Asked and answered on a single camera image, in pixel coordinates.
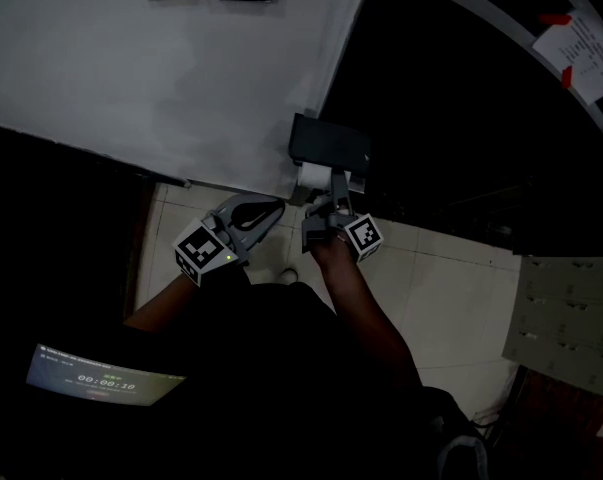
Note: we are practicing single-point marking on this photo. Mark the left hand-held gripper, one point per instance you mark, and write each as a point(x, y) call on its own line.
point(203, 250)

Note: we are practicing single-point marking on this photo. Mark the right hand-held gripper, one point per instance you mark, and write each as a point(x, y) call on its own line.
point(363, 235)

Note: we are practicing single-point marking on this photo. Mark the white toilet paper roll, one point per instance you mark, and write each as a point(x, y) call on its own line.
point(313, 174)

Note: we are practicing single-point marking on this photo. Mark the person's right forearm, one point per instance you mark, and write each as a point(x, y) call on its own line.
point(356, 298)

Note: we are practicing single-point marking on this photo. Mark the person's left forearm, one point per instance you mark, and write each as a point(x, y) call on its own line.
point(161, 303)

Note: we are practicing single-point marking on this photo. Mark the black toilet paper holder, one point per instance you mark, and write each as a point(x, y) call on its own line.
point(326, 140)

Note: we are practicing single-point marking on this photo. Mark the person's shoe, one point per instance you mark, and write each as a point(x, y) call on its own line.
point(289, 274)

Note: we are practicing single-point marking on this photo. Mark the dark glass door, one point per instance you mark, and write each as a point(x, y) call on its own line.
point(431, 93)

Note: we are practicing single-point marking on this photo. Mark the person in dark clothes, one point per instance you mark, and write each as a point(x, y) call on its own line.
point(281, 393)

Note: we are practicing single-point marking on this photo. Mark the lit screen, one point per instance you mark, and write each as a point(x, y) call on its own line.
point(101, 378)

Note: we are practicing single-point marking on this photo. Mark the white note with red tape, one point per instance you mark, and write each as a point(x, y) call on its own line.
point(578, 53)

